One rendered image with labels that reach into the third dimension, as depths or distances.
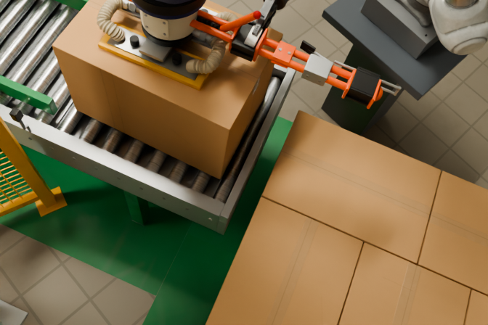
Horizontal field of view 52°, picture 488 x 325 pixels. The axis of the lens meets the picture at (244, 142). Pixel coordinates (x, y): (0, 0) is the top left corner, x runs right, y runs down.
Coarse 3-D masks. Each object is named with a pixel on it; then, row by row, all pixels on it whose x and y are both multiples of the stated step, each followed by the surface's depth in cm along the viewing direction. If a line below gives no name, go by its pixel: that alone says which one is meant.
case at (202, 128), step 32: (96, 0) 160; (64, 32) 154; (96, 32) 155; (64, 64) 158; (96, 64) 150; (128, 64) 152; (224, 64) 155; (256, 64) 157; (96, 96) 169; (128, 96) 158; (160, 96) 148; (192, 96) 149; (224, 96) 150; (256, 96) 172; (128, 128) 180; (160, 128) 167; (192, 128) 156; (224, 128) 146; (192, 160) 178; (224, 160) 168
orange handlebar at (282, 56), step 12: (204, 12) 146; (192, 24) 144; (204, 24) 144; (216, 36) 144; (228, 36) 143; (276, 48) 144; (288, 48) 143; (276, 60) 142; (288, 60) 141; (336, 72) 142; (348, 72) 142; (336, 84) 141
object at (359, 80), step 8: (352, 72) 141; (360, 72) 141; (352, 80) 140; (360, 80) 140; (368, 80) 140; (376, 80) 140; (352, 88) 138; (360, 88) 139; (368, 88) 139; (376, 88) 139; (344, 96) 142; (352, 96) 142; (360, 96) 141; (368, 96) 138; (368, 104) 140
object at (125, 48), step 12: (120, 24) 155; (108, 36) 153; (132, 36) 150; (144, 36) 154; (108, 48) 151; (120, 48) 151; (132, 48) 151; (132, 60) 151; (144, 60) 150; (156, 60) 150; (168, 60) 151; (180, 60) 149; (156, 72) 151; (168, 72) 150; (180, 72) 150; (192, 84) 149
